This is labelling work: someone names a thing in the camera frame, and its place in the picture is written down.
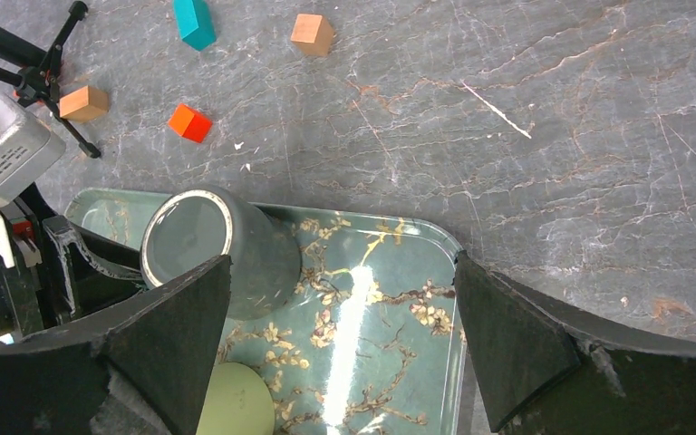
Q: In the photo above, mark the floral teal tray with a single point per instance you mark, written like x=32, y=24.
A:
x=370, y=342

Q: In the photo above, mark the tan rectangular block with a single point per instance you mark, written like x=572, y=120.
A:
x=85, y=104

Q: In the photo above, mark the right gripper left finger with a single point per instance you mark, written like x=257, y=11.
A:
x=141, y=366

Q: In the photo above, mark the red cube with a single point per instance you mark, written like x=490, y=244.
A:
x=190, y=124

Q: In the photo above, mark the teal rectangular block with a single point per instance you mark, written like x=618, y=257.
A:
x=194, y=22

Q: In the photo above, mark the light green mug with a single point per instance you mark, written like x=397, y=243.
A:
x=237, y=402

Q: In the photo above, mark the tan wooden cube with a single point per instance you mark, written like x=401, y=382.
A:
x=312, y=34

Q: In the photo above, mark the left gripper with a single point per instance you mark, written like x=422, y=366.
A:
x=60, y=269

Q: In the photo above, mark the black microphone tripod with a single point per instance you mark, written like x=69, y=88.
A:
x=37, y=79

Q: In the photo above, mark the dark teal mug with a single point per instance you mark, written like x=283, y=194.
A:
x=199, y=223

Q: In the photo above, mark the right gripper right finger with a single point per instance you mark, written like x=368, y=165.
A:
x=544, y=366

